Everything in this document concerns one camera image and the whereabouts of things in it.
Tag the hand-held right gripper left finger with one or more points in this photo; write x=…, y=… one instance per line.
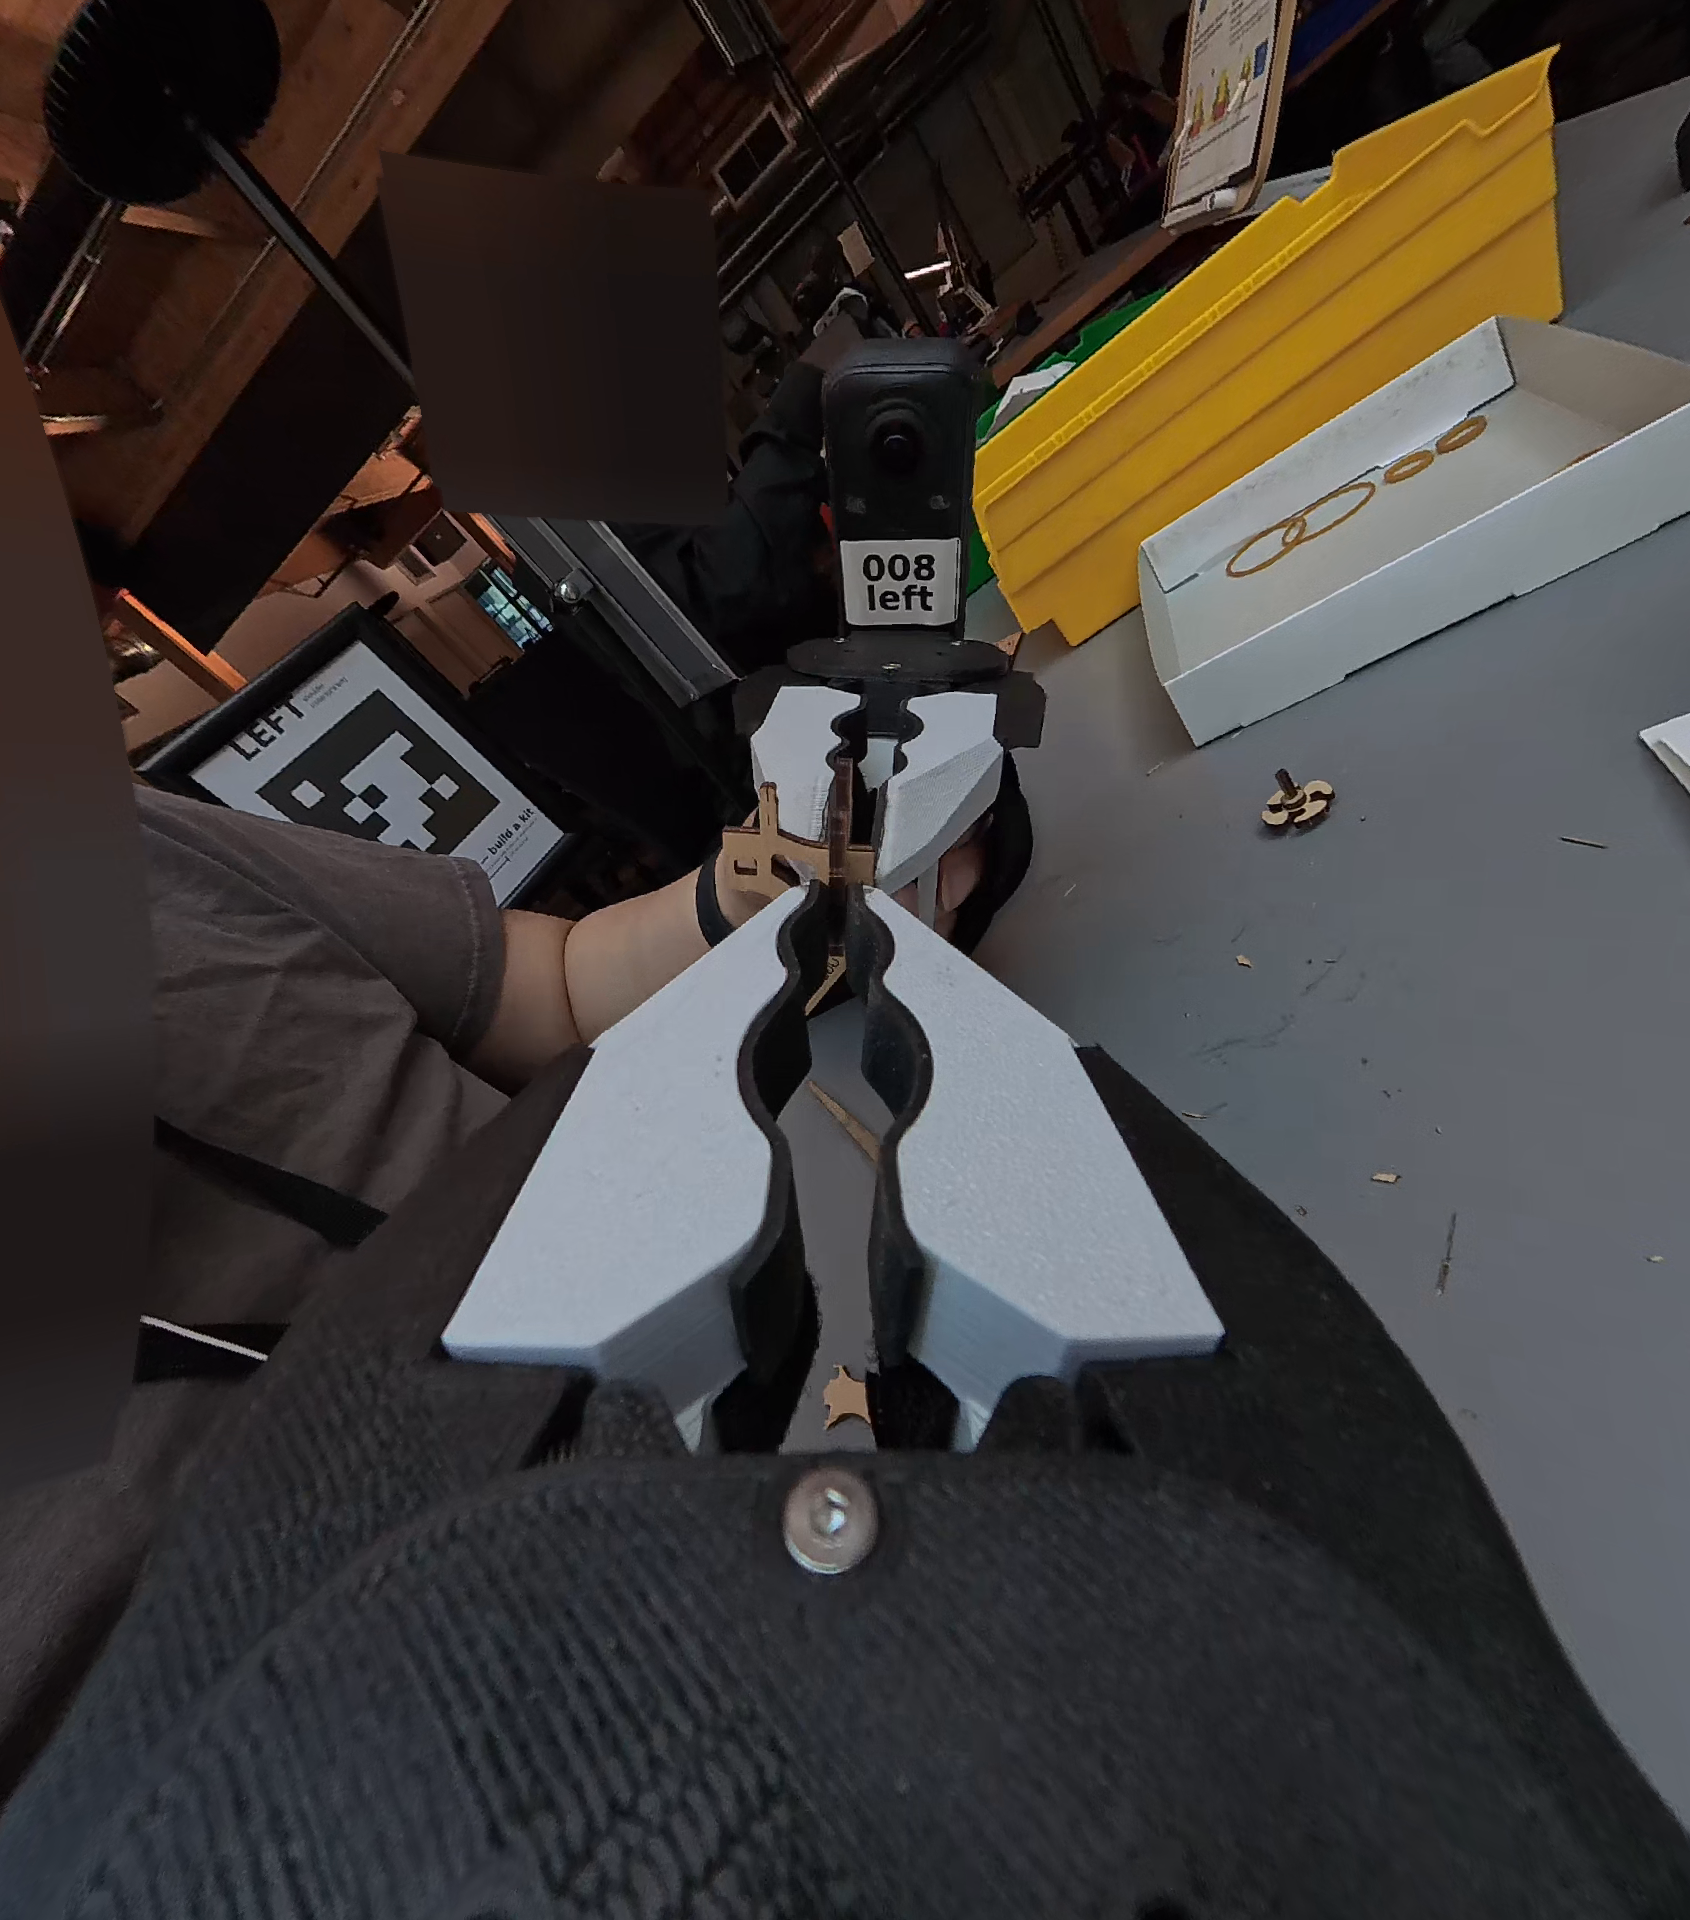
x=621, y=1200

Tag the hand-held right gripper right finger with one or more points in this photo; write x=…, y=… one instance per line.
x=1041, y=1200

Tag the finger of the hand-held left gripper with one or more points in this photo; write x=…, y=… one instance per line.
x=792, y=743
x=950, y=781

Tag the curved wooden model part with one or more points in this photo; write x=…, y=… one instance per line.
x=839, y=818

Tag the long wooden model part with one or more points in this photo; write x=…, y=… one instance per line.
x=763, y=863

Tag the person's left forearm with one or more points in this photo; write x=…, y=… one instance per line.
x=590, y=975

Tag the person's left hand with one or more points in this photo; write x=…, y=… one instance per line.
x=958, y=901

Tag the dark grey case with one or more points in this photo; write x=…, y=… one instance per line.
x=605, y=600

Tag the green plastic bin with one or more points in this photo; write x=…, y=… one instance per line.
x=1109, y=332

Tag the yellow plastic bin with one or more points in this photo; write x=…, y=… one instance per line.
x=1234, y=391

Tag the small wooden gear assembly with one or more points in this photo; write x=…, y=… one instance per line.
x=1295, y=810

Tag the framed black-white marker sign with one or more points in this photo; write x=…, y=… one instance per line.
x=381, y=781

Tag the white cardboard box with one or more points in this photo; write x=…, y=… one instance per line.
x=1384, y=630

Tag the instruction sheet clipboard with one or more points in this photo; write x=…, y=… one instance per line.
x=1229, y=104

